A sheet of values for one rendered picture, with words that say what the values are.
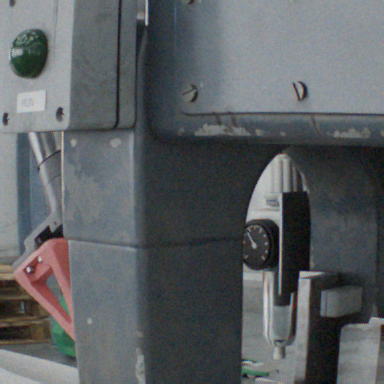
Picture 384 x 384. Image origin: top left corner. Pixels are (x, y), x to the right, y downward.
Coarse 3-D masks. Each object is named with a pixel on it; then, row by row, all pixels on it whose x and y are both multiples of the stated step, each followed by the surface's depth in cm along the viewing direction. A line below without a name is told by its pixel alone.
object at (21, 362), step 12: (0, 360) 111; (12, 360) 110; (24, 360) 109; (36, 360) 108; (0, 372) 102; (12, 372) 110; (24, 372) 109; (36, 372) 108; (48, 372) 107; (60, 372) 106; (72, 372) 104
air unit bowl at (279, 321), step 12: (264, 276) 86; (276, 276) 85; (264, 288) 86; (276, 288) 85; (264, 300) 86; (276, 300) 85; (288, 300) 85; (264, 312) 86; (276, 312) 85; (288, 312) 85; (264, 324) 86; (276, 324) 85; (288, 324) 85; (264, 336) 86; (276, 336) 85; (288, 336) 85
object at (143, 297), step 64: (192, 0) 59; (256, 0) 56; (320, 0) 52; (192, 64) 59; (256, 64) 56; (320, 64) 53; (128, 128) 63; (192, 128) 60; (256, 128) 57; (320, 128) 54; (64, 192) 67; (128, 192) 63; (192, 192) 65; (320, 192) 80; (128, 256) 63; (192, 256) 65; (320, 256) 81; (128, 320) 64; (192, 320) 65
